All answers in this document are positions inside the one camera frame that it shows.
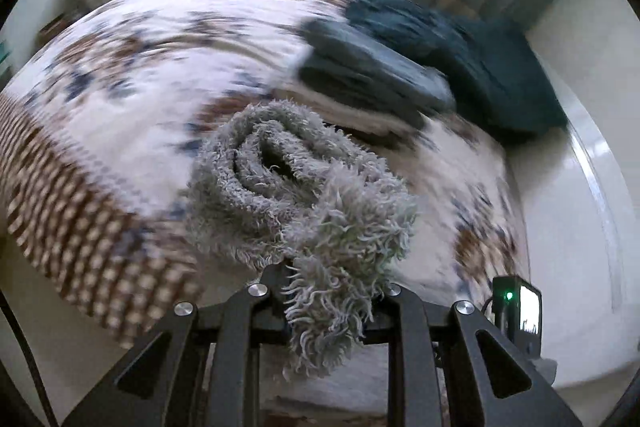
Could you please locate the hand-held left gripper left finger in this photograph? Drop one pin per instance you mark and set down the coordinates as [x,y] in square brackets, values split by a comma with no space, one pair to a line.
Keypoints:
[272,292]

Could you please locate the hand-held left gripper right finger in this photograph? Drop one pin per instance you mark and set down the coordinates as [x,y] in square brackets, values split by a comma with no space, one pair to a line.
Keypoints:
[402,312]

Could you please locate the grey fleece pants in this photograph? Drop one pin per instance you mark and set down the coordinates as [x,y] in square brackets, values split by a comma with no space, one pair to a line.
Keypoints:
[300,187]

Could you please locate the white headboard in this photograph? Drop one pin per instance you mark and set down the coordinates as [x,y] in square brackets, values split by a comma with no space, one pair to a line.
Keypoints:
[575,187]

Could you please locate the folded blue jeans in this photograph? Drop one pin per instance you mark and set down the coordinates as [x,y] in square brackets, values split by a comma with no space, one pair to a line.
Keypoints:
[370,67]

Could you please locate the floral bed blanket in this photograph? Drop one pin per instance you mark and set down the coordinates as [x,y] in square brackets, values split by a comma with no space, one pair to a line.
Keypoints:
[150,57]

